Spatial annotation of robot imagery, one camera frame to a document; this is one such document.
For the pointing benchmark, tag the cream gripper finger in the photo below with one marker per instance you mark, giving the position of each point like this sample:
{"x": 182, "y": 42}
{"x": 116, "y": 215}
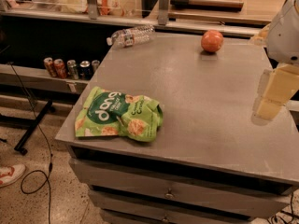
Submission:
{"x": 260, "y": 38}
{"x": 282, "y": 84}

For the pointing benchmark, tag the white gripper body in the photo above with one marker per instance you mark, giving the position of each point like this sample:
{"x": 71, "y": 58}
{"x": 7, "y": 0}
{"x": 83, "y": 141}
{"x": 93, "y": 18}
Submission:
{"x": 285, "y": 36}

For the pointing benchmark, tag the red orange apple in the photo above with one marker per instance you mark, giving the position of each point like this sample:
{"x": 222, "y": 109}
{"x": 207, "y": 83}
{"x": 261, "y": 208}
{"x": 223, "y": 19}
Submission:
{"x": 212, "y": 41}

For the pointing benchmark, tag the green rice chip bag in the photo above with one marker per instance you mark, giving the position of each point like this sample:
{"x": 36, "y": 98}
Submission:
{"x": 112, "y": 113}

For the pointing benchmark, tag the orange white snack bag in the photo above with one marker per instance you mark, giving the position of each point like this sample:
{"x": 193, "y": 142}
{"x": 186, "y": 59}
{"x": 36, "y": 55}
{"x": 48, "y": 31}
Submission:
{"x": 110, "y": 7}

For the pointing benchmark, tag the top grey drawer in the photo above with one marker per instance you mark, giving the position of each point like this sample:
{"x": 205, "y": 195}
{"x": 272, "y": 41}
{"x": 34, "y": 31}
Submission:
{"x": 170, "y": 190}

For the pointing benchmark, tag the grey drawer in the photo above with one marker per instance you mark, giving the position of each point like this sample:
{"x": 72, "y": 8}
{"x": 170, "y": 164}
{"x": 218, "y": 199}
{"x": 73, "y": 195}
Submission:
{"x": 121, "y": 209}
{"x": 170, "y": 190}

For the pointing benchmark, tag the grey metal drawer cabinet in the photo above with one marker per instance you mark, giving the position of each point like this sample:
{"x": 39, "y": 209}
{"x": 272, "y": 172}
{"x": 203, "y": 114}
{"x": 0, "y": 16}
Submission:
{"x": 209, "y": 132}

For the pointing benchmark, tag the clear plastic water bottle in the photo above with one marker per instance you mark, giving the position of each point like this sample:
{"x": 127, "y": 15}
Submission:
{"x": 131, "y": 36}

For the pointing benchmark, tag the grey soda can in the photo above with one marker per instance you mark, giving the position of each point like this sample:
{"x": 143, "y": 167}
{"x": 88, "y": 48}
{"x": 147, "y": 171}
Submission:
{"x": 95, "y": 65}

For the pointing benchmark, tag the dark blue soda can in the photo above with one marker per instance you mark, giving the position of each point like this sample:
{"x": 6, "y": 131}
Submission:
{"x": 86, "y": 71}

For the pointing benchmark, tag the silver soda can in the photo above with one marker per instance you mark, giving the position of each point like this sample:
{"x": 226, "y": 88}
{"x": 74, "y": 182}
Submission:
{"x": 72, "y": 69}

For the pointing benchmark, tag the red soda can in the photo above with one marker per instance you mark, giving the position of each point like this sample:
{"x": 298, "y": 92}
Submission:
{"x": 60, "y": 68}

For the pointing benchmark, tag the middle grey drawer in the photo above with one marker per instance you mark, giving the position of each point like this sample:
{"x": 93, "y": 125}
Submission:
{"x": 121, "y": 209}

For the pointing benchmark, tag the orange soda can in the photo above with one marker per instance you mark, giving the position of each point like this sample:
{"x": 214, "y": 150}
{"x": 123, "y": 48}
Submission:
{"x": 48, "y": 63}

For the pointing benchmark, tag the black metal stand leg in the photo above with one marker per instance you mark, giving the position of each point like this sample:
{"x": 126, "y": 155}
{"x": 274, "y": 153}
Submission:
{"x": 20, "y": 146}

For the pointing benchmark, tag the white orange sneaker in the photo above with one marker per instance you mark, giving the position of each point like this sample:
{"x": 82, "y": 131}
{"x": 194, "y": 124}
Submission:
{"x": 10, "y": 174}

